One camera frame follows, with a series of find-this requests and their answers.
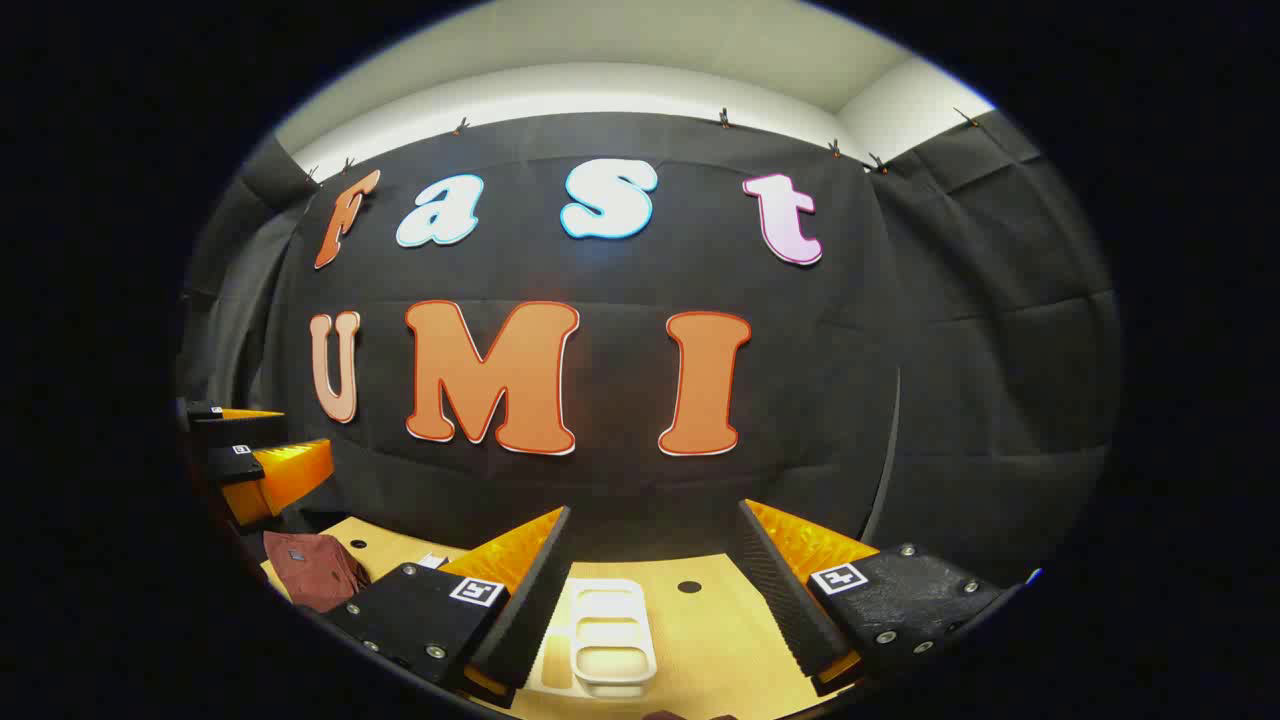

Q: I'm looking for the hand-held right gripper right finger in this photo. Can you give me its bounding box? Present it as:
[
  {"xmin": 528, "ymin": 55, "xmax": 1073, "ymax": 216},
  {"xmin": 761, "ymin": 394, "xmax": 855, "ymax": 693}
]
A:
[{"xmin": 737, "ymin": 498, "xmax": 1011, "ymax": 698}]

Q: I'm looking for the black backdrop cloth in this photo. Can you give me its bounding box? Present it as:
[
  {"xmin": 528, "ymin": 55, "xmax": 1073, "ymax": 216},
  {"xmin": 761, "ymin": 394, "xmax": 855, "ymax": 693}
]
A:
[{"xmin": 178, "ymin": 108, "xmax": 1126, "ymax": 586}]

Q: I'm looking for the white bookshelf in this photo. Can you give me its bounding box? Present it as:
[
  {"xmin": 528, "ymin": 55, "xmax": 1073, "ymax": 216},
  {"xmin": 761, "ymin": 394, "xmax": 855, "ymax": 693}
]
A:
[{"xmin": 540, "ymin": 578, "xmax": 661, "ymax": 701}]

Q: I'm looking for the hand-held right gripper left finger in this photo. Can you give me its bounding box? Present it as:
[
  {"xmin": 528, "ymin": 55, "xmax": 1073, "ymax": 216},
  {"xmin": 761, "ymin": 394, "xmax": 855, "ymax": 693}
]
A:
[{"xmin": 322, "ymin": 505, "xmax": 573, "ymax": 709}]

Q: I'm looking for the maroon schoolbag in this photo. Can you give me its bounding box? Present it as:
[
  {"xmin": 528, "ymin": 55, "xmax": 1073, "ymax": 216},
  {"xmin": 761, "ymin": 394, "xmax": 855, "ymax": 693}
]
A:
[{"xmin": 262, "ymin": 530, "xmax": 373, "ymax": 614}]

